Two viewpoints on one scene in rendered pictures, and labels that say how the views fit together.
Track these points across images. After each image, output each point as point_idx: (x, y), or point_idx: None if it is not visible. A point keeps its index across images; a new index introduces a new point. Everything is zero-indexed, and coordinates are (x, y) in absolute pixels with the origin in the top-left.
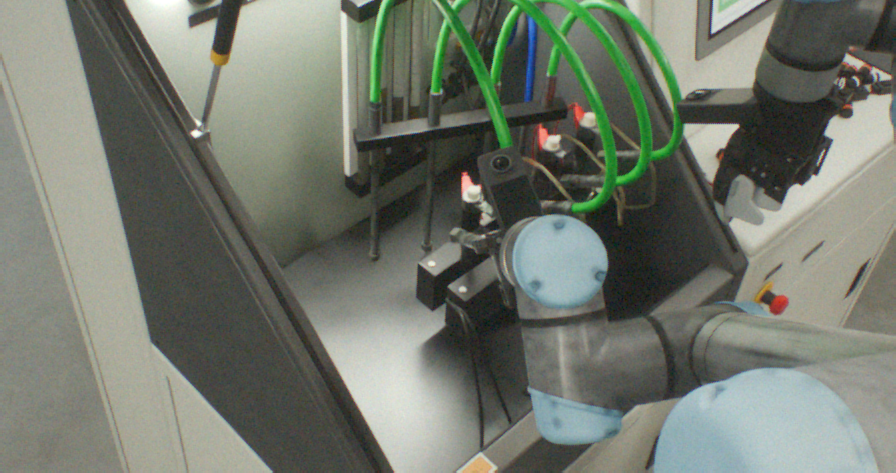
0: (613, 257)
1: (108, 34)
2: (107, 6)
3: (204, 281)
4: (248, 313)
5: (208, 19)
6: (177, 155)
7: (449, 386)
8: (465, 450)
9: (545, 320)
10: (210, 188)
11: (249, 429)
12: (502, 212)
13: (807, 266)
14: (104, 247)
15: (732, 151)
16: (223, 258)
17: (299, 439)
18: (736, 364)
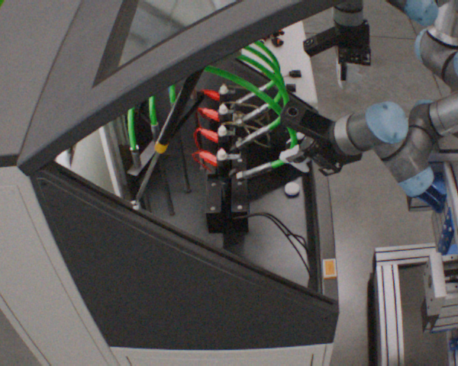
0: (252, 152)
1: (73, 187)
2: (64, 174)
3: (162, 285)
4: (207, 279)
5: (72, 157)
6: (137, 224)
7: (256, 259)
8: (293, 275)
9: (398, 149)
10: (161, 229)
11: (205, 341)
12: (315, 130)
13: None
14: (66, 317)
15: (340, 56)
16: (182, 261)
17: (253, 318)
18: None
